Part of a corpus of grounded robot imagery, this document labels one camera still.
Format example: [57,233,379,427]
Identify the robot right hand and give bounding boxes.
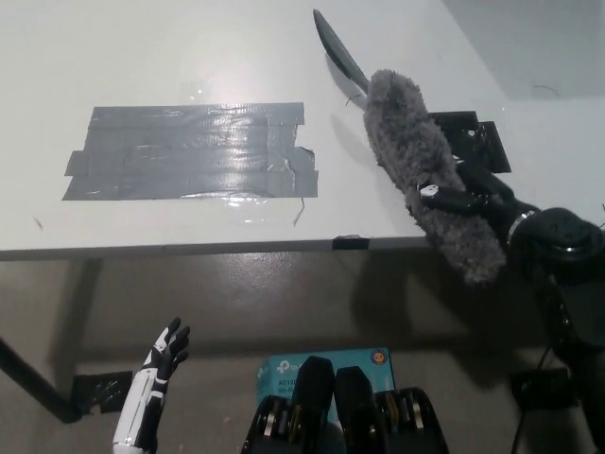
[417,159,531,229]

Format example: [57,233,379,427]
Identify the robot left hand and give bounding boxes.
[140,316,192,393]

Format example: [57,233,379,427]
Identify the grey fluffy duster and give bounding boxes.
[312,8,509,288]

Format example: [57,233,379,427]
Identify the black robot body blocks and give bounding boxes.
[242,355,451,454]

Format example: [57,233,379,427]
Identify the black square tape patch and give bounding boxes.
[427,110,513,178]

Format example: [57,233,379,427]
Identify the black floor tape patch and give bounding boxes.
[71,370,134,416]

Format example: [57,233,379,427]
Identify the teal router box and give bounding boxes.
[256,346,396,427]

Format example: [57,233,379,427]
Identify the black metal table leg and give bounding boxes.
[0,334,82,425]

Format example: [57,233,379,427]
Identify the small black tape piece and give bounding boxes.
[331,234,372,252]

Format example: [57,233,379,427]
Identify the grey duct tape patch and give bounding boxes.
[60,100,320,202]

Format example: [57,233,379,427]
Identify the black cable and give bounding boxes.
[510,344,555,454]

